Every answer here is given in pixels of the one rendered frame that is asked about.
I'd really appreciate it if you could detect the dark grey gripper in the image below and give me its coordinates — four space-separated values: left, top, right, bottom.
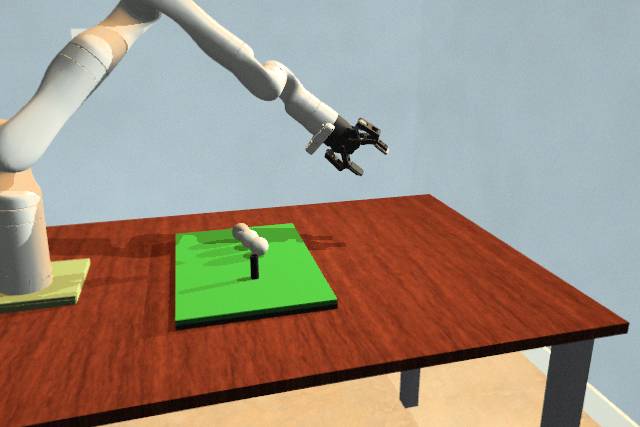
323 114 389 176

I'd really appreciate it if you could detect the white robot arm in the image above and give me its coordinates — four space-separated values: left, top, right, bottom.
0 0 338 296

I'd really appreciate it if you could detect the green rectangular mat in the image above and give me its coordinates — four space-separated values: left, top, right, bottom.
175 223 338 331

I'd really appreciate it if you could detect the white ball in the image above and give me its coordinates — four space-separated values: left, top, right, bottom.
241 230 259 248
250 237 268 256

